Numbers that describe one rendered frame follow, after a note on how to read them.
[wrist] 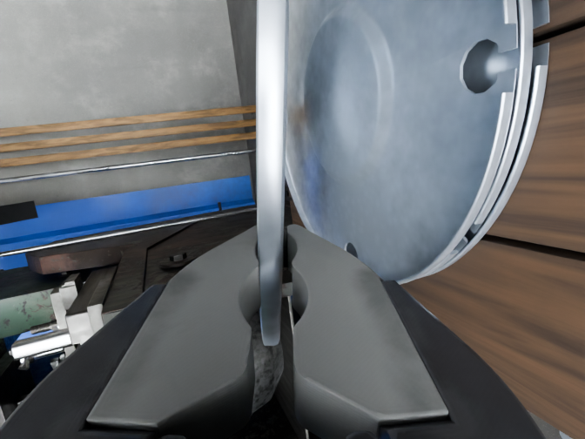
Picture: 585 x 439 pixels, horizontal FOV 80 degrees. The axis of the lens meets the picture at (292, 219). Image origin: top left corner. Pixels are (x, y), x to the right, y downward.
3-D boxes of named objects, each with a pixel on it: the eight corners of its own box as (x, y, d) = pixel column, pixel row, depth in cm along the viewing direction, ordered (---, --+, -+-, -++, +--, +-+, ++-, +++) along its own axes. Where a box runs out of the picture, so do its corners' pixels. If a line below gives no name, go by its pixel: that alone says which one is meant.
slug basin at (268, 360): (282, 292, 74) (236, 305, 71) (301, 432, 80) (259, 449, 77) (244, 256, 105) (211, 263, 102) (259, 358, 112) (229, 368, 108)
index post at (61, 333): (69, 331, 63) (4, 347, 60) (73, 347, 63) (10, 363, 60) (72, 325, 65) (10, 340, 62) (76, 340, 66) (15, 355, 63)
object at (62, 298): (74, 280, 72) (14, 293, 68) (92, 354, 75) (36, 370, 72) (79, 273, 77) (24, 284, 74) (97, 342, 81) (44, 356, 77)
